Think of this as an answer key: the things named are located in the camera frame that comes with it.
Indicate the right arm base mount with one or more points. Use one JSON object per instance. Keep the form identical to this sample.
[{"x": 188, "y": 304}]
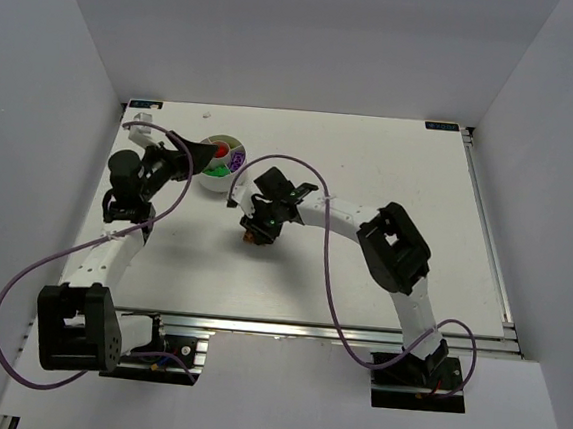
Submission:
[{"x": 400, "y": 387}]

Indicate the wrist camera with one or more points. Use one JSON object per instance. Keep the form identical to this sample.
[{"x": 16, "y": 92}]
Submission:
[
  {"x": 139, "y": 130},
  {"x": 242, "y": 197}
]

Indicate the purple butterfly lego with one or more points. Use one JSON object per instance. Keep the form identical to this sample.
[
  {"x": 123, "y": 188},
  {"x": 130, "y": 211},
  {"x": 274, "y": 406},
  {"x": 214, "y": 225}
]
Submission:
[{"x": 236, "y": 161}]

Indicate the green square lego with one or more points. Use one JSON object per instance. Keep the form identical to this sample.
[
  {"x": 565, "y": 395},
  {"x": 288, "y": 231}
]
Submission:
[{"x": 218, "y": 172}]

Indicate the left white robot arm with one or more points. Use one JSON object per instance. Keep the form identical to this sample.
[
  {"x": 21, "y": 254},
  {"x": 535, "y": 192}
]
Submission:
[{"x": 78, "y": 326}]

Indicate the right blue table label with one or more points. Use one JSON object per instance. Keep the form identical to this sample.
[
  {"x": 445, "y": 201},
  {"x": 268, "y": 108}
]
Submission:
[{"x": 441, "y": 126}]

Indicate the left blue table label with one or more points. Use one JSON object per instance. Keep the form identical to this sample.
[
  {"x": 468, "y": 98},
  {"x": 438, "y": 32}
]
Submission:
[{"x": 145, "y": 104}]

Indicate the white round divided container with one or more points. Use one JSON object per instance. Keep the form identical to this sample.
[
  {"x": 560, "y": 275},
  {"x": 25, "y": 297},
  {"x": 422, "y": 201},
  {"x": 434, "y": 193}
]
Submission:
[{"x": 216, "y": 184}]

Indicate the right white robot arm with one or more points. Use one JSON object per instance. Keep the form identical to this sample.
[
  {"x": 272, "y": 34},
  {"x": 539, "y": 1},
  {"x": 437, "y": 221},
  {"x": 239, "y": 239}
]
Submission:
[{"x": 395, "y": 253}]

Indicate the red half-round lego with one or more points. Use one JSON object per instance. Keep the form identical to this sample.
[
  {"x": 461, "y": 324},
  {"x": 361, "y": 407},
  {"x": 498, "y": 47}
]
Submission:
[{"x": 222, "y": 149}]

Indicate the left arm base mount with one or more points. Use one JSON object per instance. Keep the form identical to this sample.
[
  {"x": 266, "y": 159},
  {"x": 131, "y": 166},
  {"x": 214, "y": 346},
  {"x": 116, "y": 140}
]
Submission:
[{"x": 158, "y": 353}]

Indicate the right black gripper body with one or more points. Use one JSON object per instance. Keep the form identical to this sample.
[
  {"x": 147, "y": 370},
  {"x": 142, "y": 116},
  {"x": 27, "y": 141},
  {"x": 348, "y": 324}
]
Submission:
[{"x": 259, "y": 223}]

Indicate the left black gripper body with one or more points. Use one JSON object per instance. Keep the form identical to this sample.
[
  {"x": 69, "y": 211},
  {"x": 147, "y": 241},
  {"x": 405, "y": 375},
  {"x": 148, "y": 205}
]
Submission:
[{"x": 172, "y": 153}]

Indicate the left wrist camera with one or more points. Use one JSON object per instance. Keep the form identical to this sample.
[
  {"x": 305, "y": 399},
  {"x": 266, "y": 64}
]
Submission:
[{"x": 139, "y": 130}]

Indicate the blue table label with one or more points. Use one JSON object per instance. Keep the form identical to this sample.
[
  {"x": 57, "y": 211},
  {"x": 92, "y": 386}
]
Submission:
[
  {"x": 145, "y": 104},
  {"x": 441, "y": 126}
]

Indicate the aluminium table frame rail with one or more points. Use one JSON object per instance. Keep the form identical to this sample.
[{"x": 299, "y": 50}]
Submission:
[{"x": 499, "y": 347}]

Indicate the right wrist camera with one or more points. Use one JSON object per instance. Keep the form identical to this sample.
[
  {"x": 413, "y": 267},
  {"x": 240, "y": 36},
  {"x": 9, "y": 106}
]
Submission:
[{"x": 242, "y": 197}]

